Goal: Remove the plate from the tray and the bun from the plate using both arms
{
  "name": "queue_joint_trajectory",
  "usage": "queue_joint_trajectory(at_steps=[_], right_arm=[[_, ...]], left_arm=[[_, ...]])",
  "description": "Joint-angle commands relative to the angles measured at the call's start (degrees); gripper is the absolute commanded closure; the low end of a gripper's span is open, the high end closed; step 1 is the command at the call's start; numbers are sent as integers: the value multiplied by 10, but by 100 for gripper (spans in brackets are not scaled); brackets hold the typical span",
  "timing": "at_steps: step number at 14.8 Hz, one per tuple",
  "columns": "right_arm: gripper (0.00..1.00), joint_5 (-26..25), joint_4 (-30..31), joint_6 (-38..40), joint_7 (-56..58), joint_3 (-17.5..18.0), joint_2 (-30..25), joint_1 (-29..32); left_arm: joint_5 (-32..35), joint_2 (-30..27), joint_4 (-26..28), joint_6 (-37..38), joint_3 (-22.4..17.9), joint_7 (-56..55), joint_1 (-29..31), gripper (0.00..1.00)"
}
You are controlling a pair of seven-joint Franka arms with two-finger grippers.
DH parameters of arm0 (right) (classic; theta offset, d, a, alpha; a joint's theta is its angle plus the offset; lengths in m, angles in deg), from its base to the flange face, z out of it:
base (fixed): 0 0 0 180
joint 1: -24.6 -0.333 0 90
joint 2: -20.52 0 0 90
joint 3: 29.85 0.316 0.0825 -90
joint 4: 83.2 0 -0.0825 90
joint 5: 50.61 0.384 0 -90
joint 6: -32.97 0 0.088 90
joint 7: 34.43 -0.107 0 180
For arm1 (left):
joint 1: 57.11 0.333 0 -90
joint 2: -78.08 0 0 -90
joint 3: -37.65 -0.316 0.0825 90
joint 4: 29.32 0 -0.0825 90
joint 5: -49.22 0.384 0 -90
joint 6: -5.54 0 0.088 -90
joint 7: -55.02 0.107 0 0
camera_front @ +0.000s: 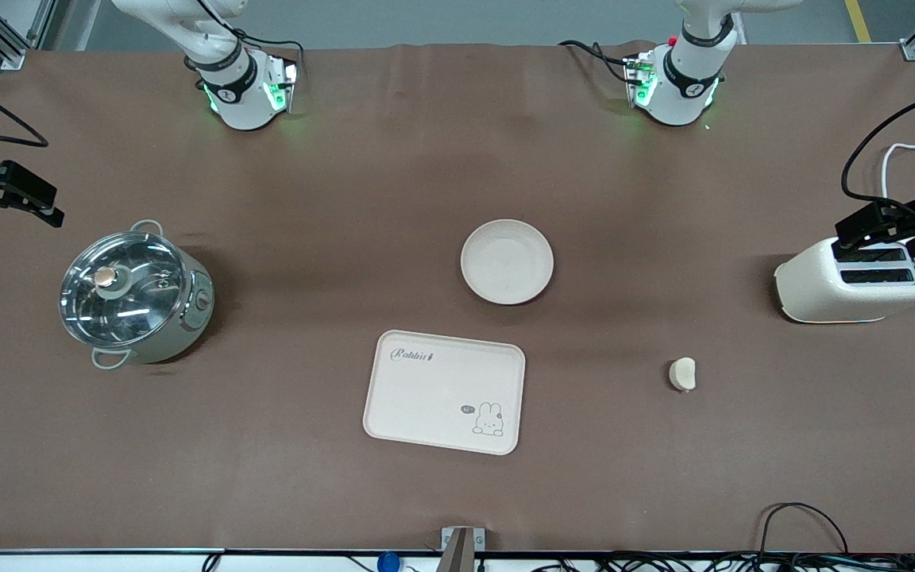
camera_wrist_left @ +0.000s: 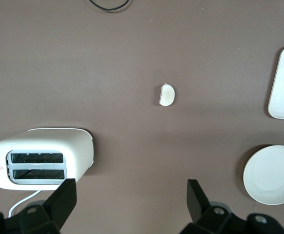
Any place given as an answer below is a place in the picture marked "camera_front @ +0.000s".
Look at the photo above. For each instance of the cream two-slot toaster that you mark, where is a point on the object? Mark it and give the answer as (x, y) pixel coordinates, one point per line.
(823, 286)

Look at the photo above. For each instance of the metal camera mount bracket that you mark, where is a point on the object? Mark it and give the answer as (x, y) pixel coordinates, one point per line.
(461, 548)

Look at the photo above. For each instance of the pale steamed bun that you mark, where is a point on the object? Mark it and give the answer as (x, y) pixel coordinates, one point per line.
(682, 375)

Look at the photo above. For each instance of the cream rabbit print tray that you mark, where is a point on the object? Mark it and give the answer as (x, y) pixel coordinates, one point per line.
(426, 397)

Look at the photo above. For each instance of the brown table cloth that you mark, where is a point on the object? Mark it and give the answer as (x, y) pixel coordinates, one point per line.
(346, 199)

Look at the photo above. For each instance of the glass pot lid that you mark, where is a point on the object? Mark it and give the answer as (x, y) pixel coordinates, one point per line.
(128, 306)

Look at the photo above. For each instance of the cream round plate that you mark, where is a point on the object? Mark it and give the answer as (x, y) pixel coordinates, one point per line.
(507, 262)

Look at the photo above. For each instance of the blue round cap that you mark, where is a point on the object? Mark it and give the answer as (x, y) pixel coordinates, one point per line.
(388, 562)

